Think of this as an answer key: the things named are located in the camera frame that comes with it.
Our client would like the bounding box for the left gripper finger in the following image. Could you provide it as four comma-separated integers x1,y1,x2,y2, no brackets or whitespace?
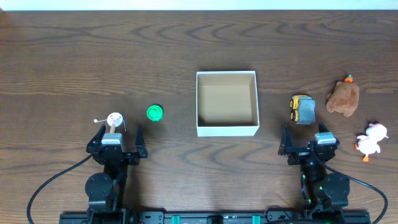
135,125,147,152
87,124,106,149

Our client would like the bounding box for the yellow grey toy truck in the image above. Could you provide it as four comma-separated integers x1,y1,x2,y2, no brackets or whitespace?
290,95,315,125

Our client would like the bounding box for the brown plush toy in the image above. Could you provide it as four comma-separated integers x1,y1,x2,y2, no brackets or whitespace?
326,75,359,117

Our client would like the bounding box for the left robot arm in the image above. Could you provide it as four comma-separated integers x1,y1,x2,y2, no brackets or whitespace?
85,126,148,218

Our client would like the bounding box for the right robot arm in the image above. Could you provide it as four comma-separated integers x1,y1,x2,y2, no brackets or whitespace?
278,124,350,218

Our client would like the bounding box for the wooden rattle drum toy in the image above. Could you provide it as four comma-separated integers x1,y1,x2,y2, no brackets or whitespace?
93,112,126,133

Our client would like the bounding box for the green round toy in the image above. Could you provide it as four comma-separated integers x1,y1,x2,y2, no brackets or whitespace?
146,105,164,122

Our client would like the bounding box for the white pink duck toy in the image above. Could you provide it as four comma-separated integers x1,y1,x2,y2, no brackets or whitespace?
354,123,388,162

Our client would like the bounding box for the white cardboard box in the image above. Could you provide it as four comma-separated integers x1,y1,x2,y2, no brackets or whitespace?
196,71,260,137

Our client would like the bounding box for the right black cable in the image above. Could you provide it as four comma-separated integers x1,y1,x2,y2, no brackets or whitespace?
310,146,389,224

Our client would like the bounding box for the black cable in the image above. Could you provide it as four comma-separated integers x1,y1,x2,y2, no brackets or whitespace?
310,146,389,224
26,154,94,224

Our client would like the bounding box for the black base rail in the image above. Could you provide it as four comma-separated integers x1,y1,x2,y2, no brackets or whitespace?
59,209,371,224

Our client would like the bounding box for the left black cable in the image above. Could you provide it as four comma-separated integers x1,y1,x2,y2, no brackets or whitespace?
26,154,94,224

